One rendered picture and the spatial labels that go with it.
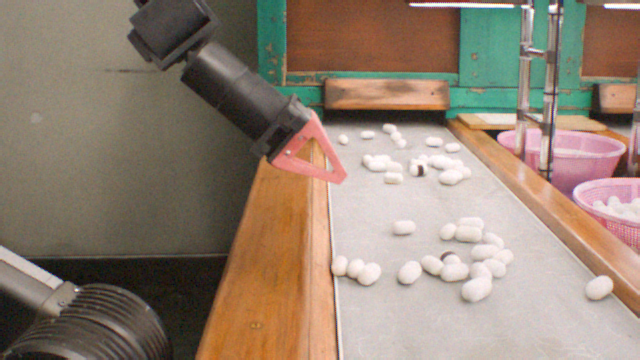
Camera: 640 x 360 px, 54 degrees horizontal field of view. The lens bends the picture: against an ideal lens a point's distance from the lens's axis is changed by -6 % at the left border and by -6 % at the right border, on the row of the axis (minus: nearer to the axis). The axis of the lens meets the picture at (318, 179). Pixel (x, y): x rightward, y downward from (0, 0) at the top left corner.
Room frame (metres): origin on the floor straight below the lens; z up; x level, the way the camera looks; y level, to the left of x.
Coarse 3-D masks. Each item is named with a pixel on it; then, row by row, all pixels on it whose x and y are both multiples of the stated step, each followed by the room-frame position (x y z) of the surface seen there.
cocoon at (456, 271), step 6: (450, 264) 0.68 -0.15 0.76; (456, 264) 0.68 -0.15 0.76; (462, 264) 0.68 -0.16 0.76; (444, 270) 0.67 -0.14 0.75; (450, 270) 0.67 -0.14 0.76; (456, 270) 0.67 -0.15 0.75; (462, 270) 0.67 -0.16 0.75; (444, 276) 0.67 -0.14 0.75; (450, 276) 0.67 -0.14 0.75; (456, 276) 0.67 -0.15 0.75; (462, 276) 0.67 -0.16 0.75
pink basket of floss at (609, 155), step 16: (512, 144) 1.41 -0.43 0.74; (528, 144) 1.44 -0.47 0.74; (560, 144) 1.43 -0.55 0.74; (576, 144) 1.42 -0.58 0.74; (592, 144) 1.39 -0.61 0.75; (608, 144) 1.35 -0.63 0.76; (528, 160) 1.24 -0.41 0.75; (560, 160) 1.20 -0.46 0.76; (576, 160) 1.20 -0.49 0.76; (592, 160) 1.20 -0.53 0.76; (608, 160) 1.21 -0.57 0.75; (560, 176) 1.21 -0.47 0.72; (576, 176) 1.21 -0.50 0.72; (592, 176) 1.21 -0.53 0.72; (608, 176) 1.24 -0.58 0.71; (560, 192) 1.22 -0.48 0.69
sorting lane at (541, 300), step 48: (336, 144) 1.41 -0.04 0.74; (384, 144) 1.41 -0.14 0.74; (336, 192) 1.04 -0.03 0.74; (384, 192) 1.04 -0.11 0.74; (432, 192) 1.04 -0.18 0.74; (480, 192) 1.04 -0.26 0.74; (336, 240) 0.81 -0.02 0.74; (384, 240) 0.81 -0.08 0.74; (432, 240) 0.81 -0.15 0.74; (480, 240) 0.81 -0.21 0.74; (528, 240) 0.80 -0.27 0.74; (336, 288) 0.66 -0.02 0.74; (384, 288) 0.66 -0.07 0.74; (432, 288) 0.66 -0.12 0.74; (528, 288) 0.65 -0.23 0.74; (576, 288) 0.65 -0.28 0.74; (384, 336) 0.55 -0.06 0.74; (432, 336) 0.55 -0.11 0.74; (480, 336) 0.55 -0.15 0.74; (528, 336) 0.54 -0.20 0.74; (576, 336) 0.54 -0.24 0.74; (624, 336) 0.54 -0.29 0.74
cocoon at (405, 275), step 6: (408, 264) 0.68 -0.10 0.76; (414, 264) 0.68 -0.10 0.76; (402, 270) 0.67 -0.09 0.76; (408, 270) 0.67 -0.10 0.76; (414, 270) 0.67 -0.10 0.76; (420, 270) 0.68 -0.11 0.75; (402, 276) 0.66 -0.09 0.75; (408, 276) 0.66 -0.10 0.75; (414, 276) 0.66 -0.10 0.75; (402, 282) 0.67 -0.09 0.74; (408, 282) 0.66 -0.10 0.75
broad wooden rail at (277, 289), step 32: (320, 160) 1.22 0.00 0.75; (256, 192) 0.95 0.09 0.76; (288, 192) 0.95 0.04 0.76; (320, 192) 0.99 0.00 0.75; (256, 224) 0.80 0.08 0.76; (288, 224) 0.80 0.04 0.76; (320, 224) 0.84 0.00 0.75; (256, 256) 0.69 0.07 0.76; (288, 256) 0.69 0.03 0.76; (320, 256) 0.72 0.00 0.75; (224, 288) 0.60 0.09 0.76; (256, 288) 0.60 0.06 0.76; (288, 288) 0.60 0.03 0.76; (320, 288) 0.63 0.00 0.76; (224, 320) 0.53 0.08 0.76; (256, 320) 0.53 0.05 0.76; (288, 320) 0.54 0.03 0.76; (320, 320) 0.55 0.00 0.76; (224, 352) 0.48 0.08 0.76; (256, 352) 0.48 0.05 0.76; (288, 352) 0.48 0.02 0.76; (320, 352) 0.49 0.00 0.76
